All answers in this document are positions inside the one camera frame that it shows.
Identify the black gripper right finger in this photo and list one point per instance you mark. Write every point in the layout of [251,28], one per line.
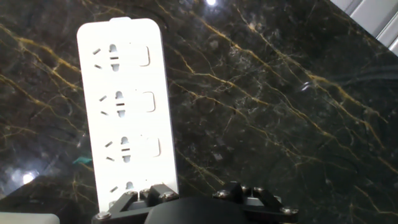
[264,208]

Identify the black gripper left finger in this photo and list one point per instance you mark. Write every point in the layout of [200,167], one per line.
[130,207]

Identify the white four-outlet power strip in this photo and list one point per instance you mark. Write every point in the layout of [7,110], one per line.
[130,124]

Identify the black marble pattern mat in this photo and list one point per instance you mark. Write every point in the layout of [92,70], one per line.
[280,124]

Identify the grey box with red button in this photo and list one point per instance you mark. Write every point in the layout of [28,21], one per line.
[28,219]

